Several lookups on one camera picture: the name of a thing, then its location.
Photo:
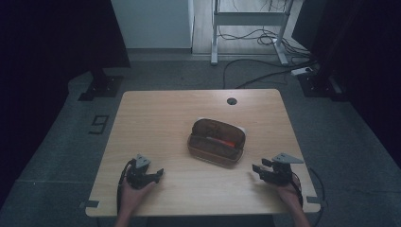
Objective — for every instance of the white metal desk frame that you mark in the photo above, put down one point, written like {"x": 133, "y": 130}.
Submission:
{"x": 249, "y": 19}

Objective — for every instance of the grey tape piece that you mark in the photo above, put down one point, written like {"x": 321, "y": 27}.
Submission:
{"x": 312, "y": 199}
{"x": 91, "y": 204}

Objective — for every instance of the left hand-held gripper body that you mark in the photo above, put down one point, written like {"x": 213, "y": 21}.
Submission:
{"x": 140, "y": 173}

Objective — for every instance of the white cabinet panel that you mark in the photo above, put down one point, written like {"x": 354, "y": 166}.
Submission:
{"x": 151, "y": 22}

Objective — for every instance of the dark curtain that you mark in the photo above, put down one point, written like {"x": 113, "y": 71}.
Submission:
{"x": 362, "y": 63}
{"x": 47, "y": 47}

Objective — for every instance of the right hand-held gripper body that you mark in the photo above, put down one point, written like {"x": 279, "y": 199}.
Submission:
{"x": 280, "y": 171}

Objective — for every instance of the person's right hand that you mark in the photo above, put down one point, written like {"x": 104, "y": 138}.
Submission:
{"x": 288, "y": 190}

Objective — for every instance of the white power strip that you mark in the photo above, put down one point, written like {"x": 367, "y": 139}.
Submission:
{"x": 301, "y": 71}

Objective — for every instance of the black stand base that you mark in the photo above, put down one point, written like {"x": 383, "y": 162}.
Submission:
{"x": 101, "y": 86}
{"x": 319, "y": 84}

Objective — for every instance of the brown pencil case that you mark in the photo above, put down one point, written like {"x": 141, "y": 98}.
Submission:
{"x": 217, "y": 143}

